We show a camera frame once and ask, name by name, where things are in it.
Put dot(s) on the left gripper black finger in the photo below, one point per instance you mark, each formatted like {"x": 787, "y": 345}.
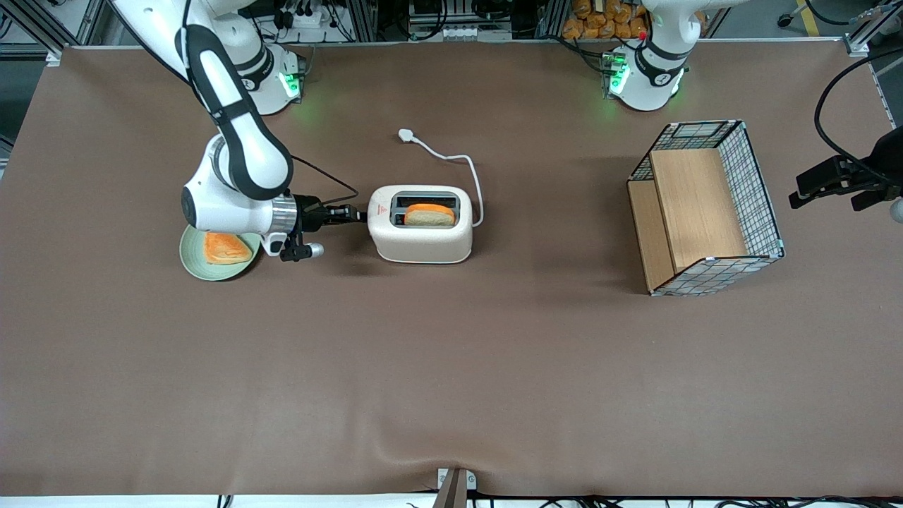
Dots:
{"x": 829, "y": 174}
{"x": 832, "y": 192}

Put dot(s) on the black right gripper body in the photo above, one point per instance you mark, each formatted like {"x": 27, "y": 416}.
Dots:
{"x": 309, "y": 212}

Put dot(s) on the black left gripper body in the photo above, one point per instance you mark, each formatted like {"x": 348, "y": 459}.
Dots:
{"x": 886, "y": 156}

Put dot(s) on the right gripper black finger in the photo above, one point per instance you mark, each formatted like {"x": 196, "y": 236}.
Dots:
{"x": 344, "y": 209}
{"x": 349, "y": 218}

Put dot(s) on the white two-slot toaster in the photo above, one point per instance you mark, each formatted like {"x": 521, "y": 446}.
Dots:
{"x": 423, "y": 243}

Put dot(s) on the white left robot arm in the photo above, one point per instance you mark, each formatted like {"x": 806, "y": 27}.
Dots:
{"x": 645, "y": 88}

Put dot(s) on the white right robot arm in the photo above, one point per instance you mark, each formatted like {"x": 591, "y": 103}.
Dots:
{"x": 219, "y": 212}

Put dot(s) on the bread slice with orange crust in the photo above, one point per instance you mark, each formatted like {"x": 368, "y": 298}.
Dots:
{"x": 429, "y": 216}

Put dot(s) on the triangular orange toasted sandwich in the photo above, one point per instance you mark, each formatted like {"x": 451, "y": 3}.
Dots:
{"x": 224, "y": 250}

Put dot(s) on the pale green round plate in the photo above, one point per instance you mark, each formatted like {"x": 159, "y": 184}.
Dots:
{"x": 211, "y": 269}

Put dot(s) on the brown table cover cloth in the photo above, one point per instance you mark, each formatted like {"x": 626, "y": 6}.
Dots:
{"x": 451, "y": 367}

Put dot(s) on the white power strip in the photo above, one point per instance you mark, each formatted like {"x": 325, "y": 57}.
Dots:
{"x": 303, "y": 17}

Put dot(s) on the bag of bread rolls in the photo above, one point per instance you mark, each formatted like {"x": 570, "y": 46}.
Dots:
{"x": 607, "y": 20}

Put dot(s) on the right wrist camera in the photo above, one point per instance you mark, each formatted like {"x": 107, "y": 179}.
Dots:
{"x": 300, "y": 250}

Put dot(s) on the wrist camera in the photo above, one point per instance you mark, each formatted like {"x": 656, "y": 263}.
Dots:
{"x": 300, "y": 250}
{"x": 875, "y": 197}

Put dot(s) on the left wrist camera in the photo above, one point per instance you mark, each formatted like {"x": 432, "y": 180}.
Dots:
{"x": 875, "y": 197}

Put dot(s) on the aluminium frame profile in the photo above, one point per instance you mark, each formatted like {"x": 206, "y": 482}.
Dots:
{"x": 871, "y": 28}
{"x": 42, "y": 28}

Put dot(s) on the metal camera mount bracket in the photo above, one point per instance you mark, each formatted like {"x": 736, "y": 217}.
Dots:
{"x": 456, "y": 488}

